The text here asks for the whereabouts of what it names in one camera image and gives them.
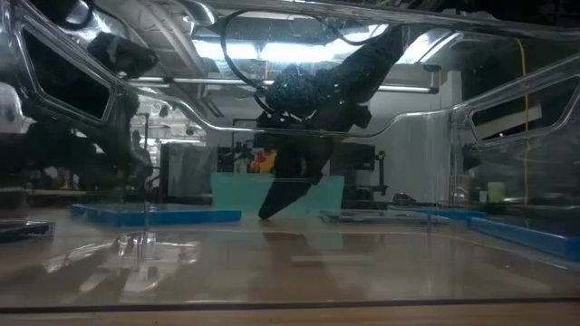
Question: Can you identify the grey cabinet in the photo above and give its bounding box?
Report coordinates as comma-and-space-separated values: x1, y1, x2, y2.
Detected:
159, 142, 218, 203

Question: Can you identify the teal plastic bin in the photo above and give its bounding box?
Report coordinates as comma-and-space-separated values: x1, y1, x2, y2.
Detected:
209, 171, 345, 215

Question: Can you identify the person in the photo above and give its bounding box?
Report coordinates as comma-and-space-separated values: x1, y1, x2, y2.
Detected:
250, 148, 278, 175

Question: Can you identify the horizontal ceiling pipe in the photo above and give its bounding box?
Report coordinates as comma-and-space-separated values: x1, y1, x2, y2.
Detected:
128, 76, 440, 95

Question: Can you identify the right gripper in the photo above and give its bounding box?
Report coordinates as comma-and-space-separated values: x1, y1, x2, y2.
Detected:
256, 97, 372, 220

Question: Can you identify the clear plastic bin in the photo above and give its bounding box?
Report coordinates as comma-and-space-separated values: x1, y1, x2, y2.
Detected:
0, 0, 580, 314

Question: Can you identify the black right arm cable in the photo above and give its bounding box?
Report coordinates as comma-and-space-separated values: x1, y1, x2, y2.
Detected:
220, 9, 273, 114

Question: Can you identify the black equipment stand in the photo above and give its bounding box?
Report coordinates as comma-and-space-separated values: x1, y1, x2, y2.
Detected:
343, 143, 390, 203

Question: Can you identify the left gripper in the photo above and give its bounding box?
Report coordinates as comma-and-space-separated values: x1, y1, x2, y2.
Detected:
88, 32, 159, 79

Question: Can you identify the green cup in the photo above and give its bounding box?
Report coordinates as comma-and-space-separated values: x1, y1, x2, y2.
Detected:
488, 181, 507, 205

